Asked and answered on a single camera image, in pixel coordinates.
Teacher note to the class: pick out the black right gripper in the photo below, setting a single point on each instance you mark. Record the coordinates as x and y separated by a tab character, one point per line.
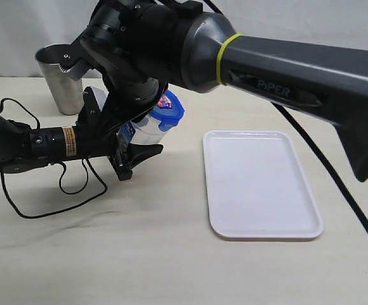
137	46

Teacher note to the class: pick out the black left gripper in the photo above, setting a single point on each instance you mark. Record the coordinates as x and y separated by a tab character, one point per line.
92	144

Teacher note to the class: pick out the clear plastic tall container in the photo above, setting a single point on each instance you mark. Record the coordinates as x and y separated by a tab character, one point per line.
148	131

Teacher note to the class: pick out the blue clip-lock lid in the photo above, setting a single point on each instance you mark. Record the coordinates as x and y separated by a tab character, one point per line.
168	111

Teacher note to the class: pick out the stainless steel cup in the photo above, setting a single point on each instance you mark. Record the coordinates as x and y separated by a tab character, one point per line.
66	92

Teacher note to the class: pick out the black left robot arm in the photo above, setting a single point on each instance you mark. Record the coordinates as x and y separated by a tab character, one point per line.
23	148

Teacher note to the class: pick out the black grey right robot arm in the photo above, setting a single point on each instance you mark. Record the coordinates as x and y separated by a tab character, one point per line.
326	82

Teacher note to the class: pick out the white rectangular tray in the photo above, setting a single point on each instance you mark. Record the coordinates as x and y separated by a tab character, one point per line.
257	189

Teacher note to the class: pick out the white backdrop curtain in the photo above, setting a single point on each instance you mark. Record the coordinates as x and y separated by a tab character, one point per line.
27	26

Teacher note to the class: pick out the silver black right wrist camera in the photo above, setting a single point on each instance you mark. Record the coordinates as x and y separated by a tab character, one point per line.
73	60

